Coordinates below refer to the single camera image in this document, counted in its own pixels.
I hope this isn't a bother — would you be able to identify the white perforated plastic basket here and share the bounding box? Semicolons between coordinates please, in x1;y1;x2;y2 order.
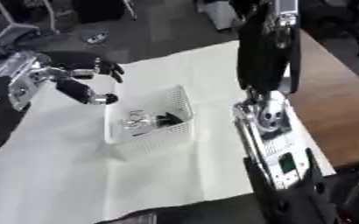
102;84;197;160

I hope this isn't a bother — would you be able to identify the clear shiny plastic object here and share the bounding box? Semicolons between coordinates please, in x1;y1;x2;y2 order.
116;108;160;131

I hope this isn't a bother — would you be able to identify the small black object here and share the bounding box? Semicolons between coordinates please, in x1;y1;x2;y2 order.
155;111;186;128

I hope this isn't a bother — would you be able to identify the white metal chair frame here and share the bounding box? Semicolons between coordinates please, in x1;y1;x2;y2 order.
0;0;63;46

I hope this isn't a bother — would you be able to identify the dark bag with white print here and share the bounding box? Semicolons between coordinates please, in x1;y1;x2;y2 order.
78;29;111;46

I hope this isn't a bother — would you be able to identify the white box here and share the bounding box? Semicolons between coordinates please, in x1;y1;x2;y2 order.
201;0;243;32

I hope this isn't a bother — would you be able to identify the black office chair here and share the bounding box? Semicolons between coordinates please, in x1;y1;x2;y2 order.
302;0;359;59

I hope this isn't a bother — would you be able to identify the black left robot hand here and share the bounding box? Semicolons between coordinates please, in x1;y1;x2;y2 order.
37;51;126;106

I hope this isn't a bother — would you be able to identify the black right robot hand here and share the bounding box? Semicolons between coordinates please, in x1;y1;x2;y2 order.
236;0;304;95

